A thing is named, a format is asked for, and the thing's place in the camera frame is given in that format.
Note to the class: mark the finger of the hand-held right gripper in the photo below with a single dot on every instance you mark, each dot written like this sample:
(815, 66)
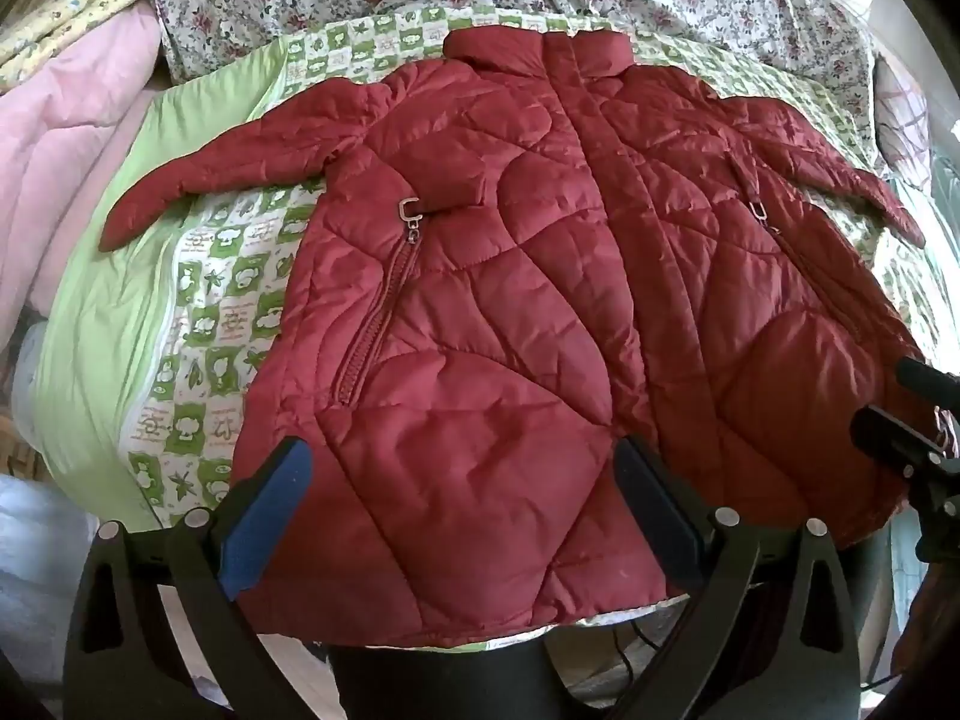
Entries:
(926, 379)
(892, 435)

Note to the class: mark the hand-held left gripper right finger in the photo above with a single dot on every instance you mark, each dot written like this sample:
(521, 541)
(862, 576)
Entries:
(664, 517)

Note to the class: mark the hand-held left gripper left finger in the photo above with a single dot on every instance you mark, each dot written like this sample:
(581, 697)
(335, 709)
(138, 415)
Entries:
(262, 514)

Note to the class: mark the red quilted jacket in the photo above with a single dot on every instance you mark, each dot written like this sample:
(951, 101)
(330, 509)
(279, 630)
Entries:
(487, 315)

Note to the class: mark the green checkered blanket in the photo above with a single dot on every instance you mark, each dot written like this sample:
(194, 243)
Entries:
(217, 300)

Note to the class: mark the patterned pillow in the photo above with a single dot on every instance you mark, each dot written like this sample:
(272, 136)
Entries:
(900, 120)

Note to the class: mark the pink blanket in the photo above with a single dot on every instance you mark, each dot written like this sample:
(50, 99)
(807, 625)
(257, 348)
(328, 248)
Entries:
(67, 135)

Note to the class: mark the yellow floral cloth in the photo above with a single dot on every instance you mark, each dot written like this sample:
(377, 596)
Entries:
(67, 7)

